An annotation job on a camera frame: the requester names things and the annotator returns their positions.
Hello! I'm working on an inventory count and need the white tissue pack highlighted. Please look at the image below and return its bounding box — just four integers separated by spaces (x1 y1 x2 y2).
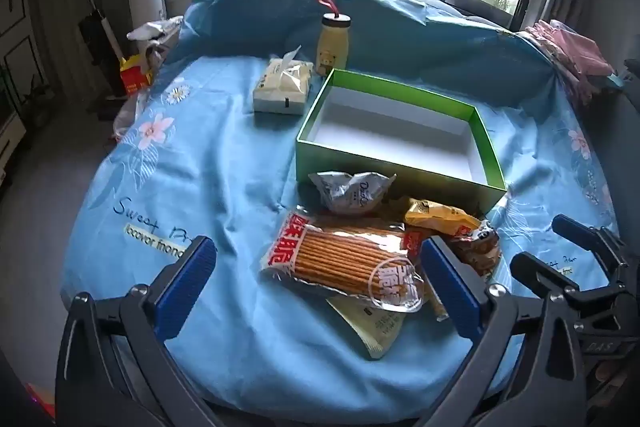
252 46 315 115

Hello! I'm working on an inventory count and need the yellow bottle with red loop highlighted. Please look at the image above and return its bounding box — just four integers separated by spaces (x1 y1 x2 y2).
315 0 352 78

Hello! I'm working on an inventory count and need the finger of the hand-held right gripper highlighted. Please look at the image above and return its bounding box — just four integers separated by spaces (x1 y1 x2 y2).
552 214 629 279
510 251 608 308

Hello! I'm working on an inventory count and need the red carton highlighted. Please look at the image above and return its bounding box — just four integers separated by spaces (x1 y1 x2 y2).
120 54 153 96

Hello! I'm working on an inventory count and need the silver snack packet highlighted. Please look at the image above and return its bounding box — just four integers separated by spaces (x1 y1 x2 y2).
308 171 397 215

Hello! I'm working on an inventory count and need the dark grey chair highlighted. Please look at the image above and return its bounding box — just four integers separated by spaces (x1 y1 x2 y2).
565 57 640 253

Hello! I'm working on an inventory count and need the upright vacuum cleaner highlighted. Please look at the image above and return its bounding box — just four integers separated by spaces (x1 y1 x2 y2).
62 0 126 108

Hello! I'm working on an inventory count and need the white plastic bag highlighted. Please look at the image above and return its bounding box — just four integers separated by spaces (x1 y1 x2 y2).
126 18 183 42

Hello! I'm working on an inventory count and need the white cabinet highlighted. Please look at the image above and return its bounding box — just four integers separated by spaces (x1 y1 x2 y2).
0 107 28 178

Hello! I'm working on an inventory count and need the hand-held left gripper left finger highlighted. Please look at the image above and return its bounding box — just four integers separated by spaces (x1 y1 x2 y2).
55 235 218 427

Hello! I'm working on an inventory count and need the green cardboard box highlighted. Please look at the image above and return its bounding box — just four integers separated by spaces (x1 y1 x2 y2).
295 68 508 214

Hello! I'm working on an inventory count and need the white cylinder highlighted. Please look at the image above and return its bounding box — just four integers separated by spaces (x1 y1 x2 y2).
127 0 166 32

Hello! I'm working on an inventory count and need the pink cloth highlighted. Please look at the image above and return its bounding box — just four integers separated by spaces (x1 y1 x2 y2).
525 20 616 105

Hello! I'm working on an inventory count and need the clear biscuit stick packet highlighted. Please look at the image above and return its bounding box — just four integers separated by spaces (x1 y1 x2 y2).
259 207 426 314

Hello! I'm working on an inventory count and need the orange yellow snack packet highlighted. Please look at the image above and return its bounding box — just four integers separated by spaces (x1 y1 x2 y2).
404 198 482 238

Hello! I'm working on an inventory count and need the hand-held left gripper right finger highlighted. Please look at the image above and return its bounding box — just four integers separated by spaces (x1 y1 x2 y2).
420 237 586 427

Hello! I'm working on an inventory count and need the orange brown snack packet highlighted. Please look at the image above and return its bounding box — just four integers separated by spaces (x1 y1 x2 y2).
450 219 502 278

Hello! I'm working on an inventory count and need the blue floral bedsheet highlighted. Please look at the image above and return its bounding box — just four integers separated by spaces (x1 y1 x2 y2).
60 0 623 423

